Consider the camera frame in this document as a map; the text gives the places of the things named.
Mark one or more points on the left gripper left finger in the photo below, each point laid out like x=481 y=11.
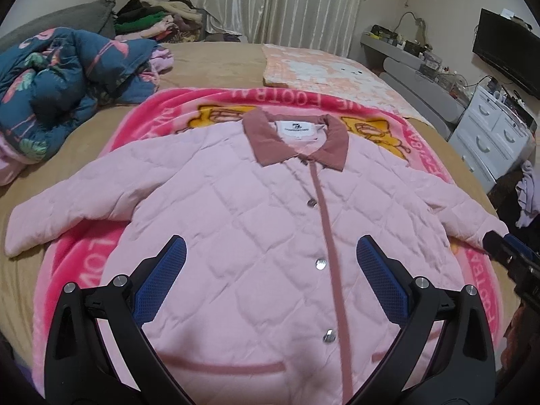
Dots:
x=78 y=367

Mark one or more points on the pink quilted jacket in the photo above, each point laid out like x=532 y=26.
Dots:
x=271 y=305

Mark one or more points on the pink cartoon fleece blanket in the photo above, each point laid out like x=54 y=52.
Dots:
x=168 y=109

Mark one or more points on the pile of folded clothes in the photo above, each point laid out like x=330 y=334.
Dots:
x=172 y=21

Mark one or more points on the grey pillow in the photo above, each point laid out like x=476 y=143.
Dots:
x=96 y=17

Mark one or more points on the peach patterned blanket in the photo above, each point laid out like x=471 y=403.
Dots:
x=317 y=71

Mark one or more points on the navy flamingo print duvet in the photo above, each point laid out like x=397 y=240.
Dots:
x=57 y=80

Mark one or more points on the black flat screen television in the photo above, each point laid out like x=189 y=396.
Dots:
x=510 y=48

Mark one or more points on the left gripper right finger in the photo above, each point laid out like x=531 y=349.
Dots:
x=443 y=353

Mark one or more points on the lilac garment on chair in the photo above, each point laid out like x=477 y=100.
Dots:
x=527 y=190

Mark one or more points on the beige striped curtain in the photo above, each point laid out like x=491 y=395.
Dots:
x=326 y=25

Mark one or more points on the grey cluttered shelf desk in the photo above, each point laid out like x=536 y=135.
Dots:
x=401 y=71

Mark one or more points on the white drawer cabinet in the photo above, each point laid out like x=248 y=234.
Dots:
x=492 y=139

